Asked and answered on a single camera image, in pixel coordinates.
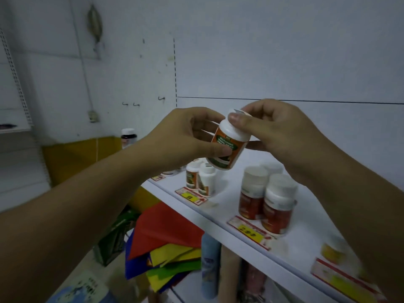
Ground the blue white printed bag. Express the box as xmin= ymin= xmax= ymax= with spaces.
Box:
xmin=46 ymin=270 xmax=118 ymax=303

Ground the person's left forearm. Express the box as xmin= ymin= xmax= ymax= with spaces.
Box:
xmin=0 ymin=143 xmax=152 ymax=303

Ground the slotted white shelf upright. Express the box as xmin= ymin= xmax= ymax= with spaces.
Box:
xmin=0 ymin=28 xmax=34 ymax=127
xmin=172 ymin=37 xmax=178 ymax=108

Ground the yellow sheet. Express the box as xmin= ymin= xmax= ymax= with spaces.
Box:
xmin=149 ymin=244 xmax=202 ymax=268

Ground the pink package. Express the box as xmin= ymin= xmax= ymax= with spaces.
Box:
xmin=242 ymin=263 xmax=266 ymax=303

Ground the person's right forearm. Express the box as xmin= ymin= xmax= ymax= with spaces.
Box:
xmin=300 ymin=141 xmax=404 ymax=303

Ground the green sheet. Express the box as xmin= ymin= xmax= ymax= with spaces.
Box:
xmin=146 ymin=259 xmax=202 ymax=281

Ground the person's right hand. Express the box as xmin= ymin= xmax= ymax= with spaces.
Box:
xmin=228 ymin=98 xmax=326 ymax=185

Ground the light blue tube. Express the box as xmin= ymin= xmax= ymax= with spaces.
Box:
xmin=200 ymin=232 xmax=222 ymax=301

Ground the red sheet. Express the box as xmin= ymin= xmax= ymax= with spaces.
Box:
xmin=127 ymin=202 xmax=205 ymax=260

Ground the blue sheet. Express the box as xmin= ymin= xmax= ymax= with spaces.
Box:
xmin=125 ymin=230 xmax=190 ymax=294

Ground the grey hanging wall object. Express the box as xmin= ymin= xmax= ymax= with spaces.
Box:
xmin=87 ymin=4 xmax=104 ymax=45

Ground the white side rack board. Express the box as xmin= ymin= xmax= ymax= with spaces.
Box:
xmin=0 ymin=107 xmax=32 ymax=135

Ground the person's left hand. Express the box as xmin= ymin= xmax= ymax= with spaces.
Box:
xmin=138 ymin=107 xmax=233 ymax=183

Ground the white back panel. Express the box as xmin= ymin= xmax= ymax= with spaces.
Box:
xmin=175 ymin=0 xmax=404 ymax=186

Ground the beige tube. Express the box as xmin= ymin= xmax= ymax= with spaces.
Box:
xmin=218 ymin=245 xmax=243 ymax=303

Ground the green package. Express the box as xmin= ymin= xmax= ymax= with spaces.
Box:
xmin=93 ymin=205 xmax=140 ymax=268

